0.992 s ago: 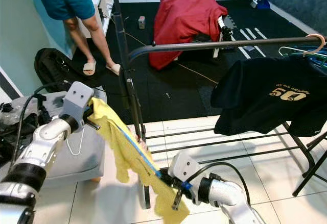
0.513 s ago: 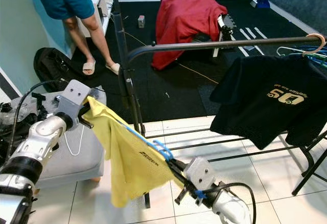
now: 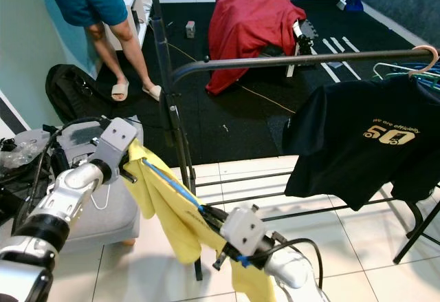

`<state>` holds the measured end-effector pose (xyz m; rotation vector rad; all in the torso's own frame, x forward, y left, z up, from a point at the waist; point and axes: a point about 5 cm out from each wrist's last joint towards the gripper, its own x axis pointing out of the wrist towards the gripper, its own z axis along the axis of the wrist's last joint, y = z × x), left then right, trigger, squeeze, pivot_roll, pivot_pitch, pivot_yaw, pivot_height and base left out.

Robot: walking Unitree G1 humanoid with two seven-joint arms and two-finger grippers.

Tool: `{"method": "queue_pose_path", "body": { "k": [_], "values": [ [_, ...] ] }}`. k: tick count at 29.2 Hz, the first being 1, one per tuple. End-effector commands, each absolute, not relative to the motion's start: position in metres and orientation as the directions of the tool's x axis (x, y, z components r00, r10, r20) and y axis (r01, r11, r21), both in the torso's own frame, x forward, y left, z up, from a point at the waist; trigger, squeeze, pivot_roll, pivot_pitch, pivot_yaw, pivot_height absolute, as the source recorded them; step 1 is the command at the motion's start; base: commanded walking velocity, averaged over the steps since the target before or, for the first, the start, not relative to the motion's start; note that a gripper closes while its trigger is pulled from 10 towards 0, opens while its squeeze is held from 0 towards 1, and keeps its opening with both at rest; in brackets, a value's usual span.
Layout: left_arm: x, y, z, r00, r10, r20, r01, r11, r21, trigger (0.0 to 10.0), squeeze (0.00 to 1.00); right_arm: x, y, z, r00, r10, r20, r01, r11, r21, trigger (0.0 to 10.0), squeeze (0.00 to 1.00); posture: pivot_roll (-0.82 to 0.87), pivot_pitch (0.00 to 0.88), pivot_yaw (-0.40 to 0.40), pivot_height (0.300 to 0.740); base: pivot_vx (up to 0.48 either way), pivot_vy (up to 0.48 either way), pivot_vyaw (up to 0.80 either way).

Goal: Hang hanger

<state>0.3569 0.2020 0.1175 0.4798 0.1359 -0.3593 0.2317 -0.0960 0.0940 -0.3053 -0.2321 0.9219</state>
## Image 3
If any yellow printed t-shirt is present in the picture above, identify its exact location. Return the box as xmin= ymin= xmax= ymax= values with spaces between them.
xmin=125 ymin=140 xmax=277 ymax=302

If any blue plastic hanger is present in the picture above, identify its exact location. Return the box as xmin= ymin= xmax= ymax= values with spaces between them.
xmin=406 ymin=63 xmax=440 ymax=89
xmin=141 ymin=159 xmax=207 ymax=210

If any beige plastic hanger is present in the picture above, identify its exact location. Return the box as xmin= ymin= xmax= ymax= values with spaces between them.
xmin=409 ymin=44 xmax=439 ymax=76

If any grey ottoman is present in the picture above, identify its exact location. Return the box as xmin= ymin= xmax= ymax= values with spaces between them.
xmin=0 ymin=120 xmax=142 ymax=244

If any black backpack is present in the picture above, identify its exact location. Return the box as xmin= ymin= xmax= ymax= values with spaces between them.
xmin=46 ymin=63 xmax=104 ymax=124

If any black soft bag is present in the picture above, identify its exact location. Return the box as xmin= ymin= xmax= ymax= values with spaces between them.
xmin=0 ymin=152 xmax=52 ymax=248

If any navy t-shirt gold print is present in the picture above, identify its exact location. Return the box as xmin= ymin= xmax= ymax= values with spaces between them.
xmin=282 ymin=74 xmax=440 ymax=212

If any white open shelf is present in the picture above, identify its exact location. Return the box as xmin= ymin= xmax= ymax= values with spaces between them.
xmin=120 ymin=0 xmax=155 ymax=45

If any red cloth cover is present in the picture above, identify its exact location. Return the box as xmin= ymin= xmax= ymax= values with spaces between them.
xmin=205 ymin=0 xmax=307 ymax=95

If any black machine with white legs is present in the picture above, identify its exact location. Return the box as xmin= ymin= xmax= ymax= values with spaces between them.
xmin=289 ymin=20 xmax=317 ymax=76

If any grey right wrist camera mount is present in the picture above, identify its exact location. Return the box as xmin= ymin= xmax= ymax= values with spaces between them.
xmin=220 ymin=206 xmax=269 ymax=256

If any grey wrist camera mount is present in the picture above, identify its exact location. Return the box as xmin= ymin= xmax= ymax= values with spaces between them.
xmin=93 ymin=118 xmax=138 ymax=175
xmin=220 ymin=206 xmax=269 ymax=256

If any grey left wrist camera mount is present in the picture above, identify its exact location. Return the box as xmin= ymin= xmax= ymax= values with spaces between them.
xmin=93 ymin=118 xmax=138 ymax=175

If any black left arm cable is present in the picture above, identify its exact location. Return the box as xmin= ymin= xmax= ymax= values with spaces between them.
xmin=14 ymin=116 xmax=111 ymax=234

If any white wire hanger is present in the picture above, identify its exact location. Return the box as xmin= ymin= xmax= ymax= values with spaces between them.
xmin=371 ymin=61 xmax=413 ymax=81

